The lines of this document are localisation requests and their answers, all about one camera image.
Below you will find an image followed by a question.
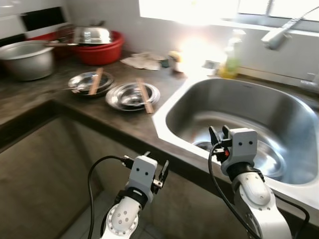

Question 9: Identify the yellow dish soap bottle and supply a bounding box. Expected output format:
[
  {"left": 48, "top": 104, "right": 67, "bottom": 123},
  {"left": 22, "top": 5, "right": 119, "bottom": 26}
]
[{"left": 218, "top": 30, "right": 246, "bottom": 79}]

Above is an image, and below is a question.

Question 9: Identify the red plastic basin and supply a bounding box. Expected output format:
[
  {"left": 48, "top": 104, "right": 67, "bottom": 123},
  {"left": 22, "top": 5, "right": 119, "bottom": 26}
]
[{"left": 70, "top": 31, "right": 125, "bottom": 66}]

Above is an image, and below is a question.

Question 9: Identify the small grey box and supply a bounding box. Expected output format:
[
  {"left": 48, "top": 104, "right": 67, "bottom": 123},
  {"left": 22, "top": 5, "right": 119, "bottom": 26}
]
[{"left": 203, "top": 61, "right": 220, "bottom": 71}]

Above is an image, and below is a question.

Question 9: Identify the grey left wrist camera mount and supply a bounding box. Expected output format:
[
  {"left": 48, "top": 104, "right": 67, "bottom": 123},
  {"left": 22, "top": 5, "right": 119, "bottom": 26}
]
[{"left": 127, "top": 155, "right": 159, "bottom": 197}]

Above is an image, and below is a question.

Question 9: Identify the white cup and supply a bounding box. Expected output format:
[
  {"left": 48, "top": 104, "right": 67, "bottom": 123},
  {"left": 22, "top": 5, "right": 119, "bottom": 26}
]
[{"left": 169, "top": 57, "right": 183, "bottom": 74}]

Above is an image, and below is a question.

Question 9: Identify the wooden chopsticks pair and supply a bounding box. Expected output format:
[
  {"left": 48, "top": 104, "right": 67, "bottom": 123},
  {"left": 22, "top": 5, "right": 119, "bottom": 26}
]
[
  {"left": 136, "top": 78, "right": 154, "bottom": 114},
  {"left": 88, "top": 67, "right": 104, "bottom": 95}
]

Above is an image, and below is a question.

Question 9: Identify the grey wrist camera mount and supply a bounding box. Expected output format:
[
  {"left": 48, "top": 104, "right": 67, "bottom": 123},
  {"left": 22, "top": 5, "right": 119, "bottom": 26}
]
[
  {"left": 222, "top": 128, "right": 258, "bottom": 175},
  {"left": 127, "top": 155, "right": 159, "bottom": 197}
]

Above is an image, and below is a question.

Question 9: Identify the short black right arm cable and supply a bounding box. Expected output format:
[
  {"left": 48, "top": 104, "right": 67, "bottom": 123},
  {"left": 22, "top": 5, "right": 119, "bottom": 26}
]
[{"left": 273, "top": 193, "right": 311, "bottom": 239}]

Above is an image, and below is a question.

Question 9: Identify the silver pull-out faucet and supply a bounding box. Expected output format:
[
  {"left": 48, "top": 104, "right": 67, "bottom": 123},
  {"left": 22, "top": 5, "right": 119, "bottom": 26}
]
[{"left": 262, "top": 5, "right": 319, "bottom": 50}]

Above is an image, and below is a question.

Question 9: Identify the stainless steel sink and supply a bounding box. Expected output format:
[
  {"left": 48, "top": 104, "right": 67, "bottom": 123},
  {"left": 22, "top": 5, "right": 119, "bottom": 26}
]
[{"left": 152, "top": 75, "right": 319, "bottom": 210}]

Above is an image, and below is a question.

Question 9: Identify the white dish cloth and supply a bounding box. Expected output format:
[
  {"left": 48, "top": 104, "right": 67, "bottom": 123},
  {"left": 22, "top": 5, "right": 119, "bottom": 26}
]
[{"left": 121, "top": 52, "right": 167, "bottom": 71}]

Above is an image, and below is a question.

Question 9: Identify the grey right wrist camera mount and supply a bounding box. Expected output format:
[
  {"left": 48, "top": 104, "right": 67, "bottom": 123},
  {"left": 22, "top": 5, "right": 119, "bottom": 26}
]
[{"left": 222, "top": 128, "right": 258, "bottom": 175}]

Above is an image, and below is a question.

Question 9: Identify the wooden handled ladle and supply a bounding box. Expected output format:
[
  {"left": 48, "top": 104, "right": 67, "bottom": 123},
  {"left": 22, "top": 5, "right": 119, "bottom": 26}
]
[{"left": 45, "top": 41, "right": 80, "bottom": 48}]

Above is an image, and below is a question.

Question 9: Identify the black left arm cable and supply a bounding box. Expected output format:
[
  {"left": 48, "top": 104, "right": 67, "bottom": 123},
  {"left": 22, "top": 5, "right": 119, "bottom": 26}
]
[{"left": 87, "top": 155, "right": 135, "bottom": 239}]

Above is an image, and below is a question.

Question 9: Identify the grey metal pot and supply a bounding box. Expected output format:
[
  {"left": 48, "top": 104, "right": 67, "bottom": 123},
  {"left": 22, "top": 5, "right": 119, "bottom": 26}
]
[{"left": 0, "top": 41, "right": 54, "bottom": 81}]

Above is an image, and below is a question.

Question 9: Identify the upturned steel bowl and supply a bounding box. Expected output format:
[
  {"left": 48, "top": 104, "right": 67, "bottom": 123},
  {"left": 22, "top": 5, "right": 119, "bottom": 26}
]
[{"left": 72, "top": 26, "right": 114, "bottom": 45}]

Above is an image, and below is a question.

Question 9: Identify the steel plate in sink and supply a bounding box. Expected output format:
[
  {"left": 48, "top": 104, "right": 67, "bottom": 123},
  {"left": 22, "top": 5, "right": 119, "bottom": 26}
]
[{"left": 192, "top": 139, "right": 287, "bottom": 180}]

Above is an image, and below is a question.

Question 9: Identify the small steel plate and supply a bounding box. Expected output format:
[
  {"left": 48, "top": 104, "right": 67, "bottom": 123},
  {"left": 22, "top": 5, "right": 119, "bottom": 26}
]
[{"left": 68, "top": 71, "right": 114, "bottom": 98}]

